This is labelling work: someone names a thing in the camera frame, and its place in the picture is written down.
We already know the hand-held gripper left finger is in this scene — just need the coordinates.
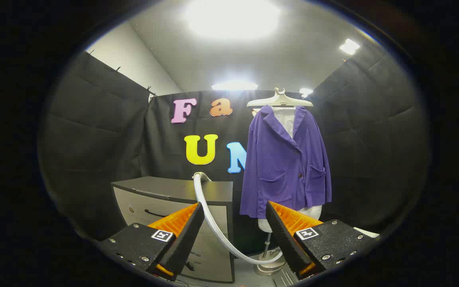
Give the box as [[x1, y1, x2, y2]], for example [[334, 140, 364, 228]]
[[98, 202, 205, 282]]

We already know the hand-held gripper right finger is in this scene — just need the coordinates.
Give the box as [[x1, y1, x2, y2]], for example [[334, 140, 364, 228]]
[[265, 201, 379, 280]]

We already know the white garment steamer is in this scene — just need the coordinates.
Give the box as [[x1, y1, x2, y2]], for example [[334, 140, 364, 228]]
[[192, 172, 285, 265]]

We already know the purple corduroy jacket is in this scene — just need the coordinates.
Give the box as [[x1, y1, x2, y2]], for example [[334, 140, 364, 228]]
[[239, 105, 332, 219]]

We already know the white clothes hanger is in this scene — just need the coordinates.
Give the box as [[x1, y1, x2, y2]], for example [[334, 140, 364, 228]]
[[247, 87, 314, 108]]

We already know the metal mannequin stand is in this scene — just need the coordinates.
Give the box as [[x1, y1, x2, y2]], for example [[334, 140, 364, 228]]
[[253, 232, 286, 276]]

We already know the grey drawer cabinet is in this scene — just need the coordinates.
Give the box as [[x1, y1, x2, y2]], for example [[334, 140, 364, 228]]
[[111, 177, 236, 283]]

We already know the white flat sheet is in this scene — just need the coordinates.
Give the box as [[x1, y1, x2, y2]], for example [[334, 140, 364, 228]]
[[353, 227, 381, 239]]

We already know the white mannequin torso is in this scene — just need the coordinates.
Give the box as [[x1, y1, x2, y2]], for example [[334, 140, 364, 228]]
[[257, 107, 323, 233]]

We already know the black backdrop cloth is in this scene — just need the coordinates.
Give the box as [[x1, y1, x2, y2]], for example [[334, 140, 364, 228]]
[[38, 40, 429, 256]]

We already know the long ceiling light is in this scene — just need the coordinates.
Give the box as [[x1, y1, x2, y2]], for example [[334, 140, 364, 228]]
[[212, 81, 259, 91]]

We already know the small square ceiling light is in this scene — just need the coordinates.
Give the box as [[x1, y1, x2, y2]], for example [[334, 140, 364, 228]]
[[339, 38, 361, 55]]

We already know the large round ceiling light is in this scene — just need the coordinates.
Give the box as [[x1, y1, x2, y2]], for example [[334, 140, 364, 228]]
[[184, 0, 282, 40]]

